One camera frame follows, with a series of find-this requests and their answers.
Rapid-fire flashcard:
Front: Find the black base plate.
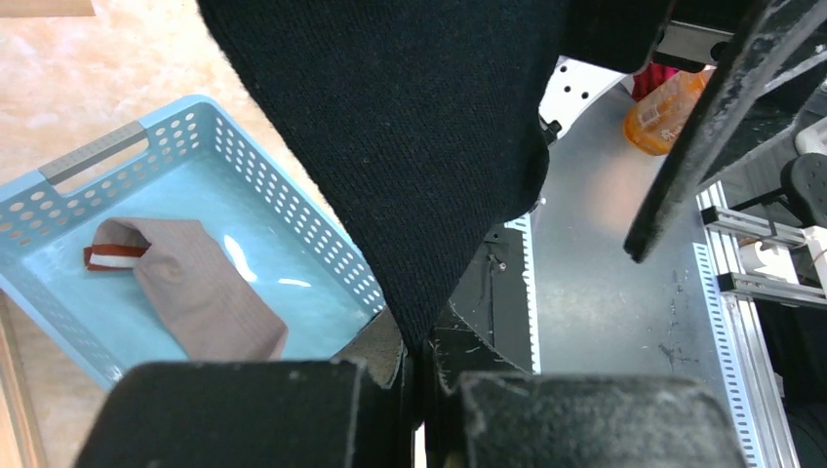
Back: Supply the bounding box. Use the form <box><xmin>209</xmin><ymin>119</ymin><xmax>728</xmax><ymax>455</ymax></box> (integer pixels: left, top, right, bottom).
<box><xmin>451</xmin><ymin>224</ymin><xmax>533</xmax><ymax>371</ymax></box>

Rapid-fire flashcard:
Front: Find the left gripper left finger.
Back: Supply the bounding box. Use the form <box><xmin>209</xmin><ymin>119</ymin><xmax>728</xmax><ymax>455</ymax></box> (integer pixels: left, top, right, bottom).
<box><xmin>329</xmin><ymin>310</ymin><xmax>414</xmax><ymax>467</ymax></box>

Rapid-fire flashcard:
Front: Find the beige sock striped cuff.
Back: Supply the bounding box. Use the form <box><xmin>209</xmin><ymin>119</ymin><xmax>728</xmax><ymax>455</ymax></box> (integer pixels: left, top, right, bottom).
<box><xmin>83</xmin><ymin>217</ymin><xmax>289</xmax><ymax>362</ymax></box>

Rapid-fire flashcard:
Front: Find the blue plastic basket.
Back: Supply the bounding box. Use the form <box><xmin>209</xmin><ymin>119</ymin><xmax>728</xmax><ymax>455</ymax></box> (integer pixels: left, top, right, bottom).
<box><xmin>1</xmin><ymin>96</ymin><xmax>385</xmax><ymax>389</ymax></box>

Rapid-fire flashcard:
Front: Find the aluminium frame rail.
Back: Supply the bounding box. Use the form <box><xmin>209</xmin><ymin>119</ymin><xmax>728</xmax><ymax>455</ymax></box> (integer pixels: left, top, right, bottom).
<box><xmin>693</xmin><ymin>182</ymin><xmax>826</xmax><ymax>467</ymax></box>

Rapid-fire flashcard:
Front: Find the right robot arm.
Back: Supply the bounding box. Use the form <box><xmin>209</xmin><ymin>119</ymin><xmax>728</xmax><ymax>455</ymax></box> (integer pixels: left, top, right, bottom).
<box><xmin>538</xmin><ymin>57</ymin><xmax>627</xmax><ymax>145</ymax></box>

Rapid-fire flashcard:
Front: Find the black sock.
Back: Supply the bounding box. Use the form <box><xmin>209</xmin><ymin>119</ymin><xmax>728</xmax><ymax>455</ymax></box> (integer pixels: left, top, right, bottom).
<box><xmin>199</xmin><ymin>1</ymin><xmax>568</xmax><ymax>350</ymax></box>

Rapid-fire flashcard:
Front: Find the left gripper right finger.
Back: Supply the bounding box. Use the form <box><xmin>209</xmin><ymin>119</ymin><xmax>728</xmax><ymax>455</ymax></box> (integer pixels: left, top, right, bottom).
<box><xmin>422</xmin><ymin>304</ymin><xmax>523</xmax><ymax>467</ymax></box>

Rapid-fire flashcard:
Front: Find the orange bottle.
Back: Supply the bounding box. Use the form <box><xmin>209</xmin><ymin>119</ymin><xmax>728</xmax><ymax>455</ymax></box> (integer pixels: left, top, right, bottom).
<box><xmin>623</xmin><ymin>64</ymin><xmax>715</xmax><ymax>156</ymax></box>

